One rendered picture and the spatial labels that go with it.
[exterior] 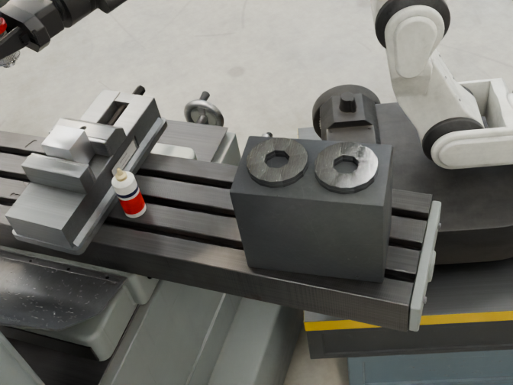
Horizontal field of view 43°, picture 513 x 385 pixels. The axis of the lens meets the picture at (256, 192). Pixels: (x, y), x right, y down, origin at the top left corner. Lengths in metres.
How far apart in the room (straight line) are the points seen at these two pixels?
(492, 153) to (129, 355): 0.90
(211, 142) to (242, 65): 1.42
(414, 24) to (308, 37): 1.82
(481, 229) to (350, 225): 0.66
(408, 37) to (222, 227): 0.51
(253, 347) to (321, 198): 0.96
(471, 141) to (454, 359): 0.61
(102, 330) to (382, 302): 0.50
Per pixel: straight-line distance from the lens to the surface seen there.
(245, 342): 1.83
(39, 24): 1.08
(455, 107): 1.51
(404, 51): 1.33
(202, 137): 1.61
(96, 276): 1.24
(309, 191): 0.92
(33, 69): 3.36
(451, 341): 1.76
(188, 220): 1.17
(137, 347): 1.35
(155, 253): 1.14
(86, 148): 1.21
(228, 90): 2.86
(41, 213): 1.19
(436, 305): 1.63
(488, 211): 1.59
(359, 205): 0.90
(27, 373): 1.01
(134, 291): 1.27
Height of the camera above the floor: 1.78
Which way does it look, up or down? 48 degrees down
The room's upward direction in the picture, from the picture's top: 12 degrees counter-clockwise
